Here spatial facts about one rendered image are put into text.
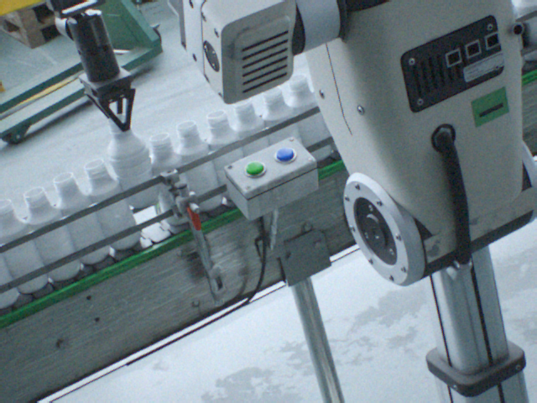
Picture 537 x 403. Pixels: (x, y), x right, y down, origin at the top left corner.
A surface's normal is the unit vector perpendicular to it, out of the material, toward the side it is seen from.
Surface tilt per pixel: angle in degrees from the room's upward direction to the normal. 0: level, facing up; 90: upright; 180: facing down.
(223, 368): 0
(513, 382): 90
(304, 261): 90
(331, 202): 90
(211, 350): 0
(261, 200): 110
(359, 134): 101
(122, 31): 90
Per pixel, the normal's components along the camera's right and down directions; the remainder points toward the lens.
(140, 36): -0.66, 0.48
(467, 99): 0.44, 0.30
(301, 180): 0.51, 0.57
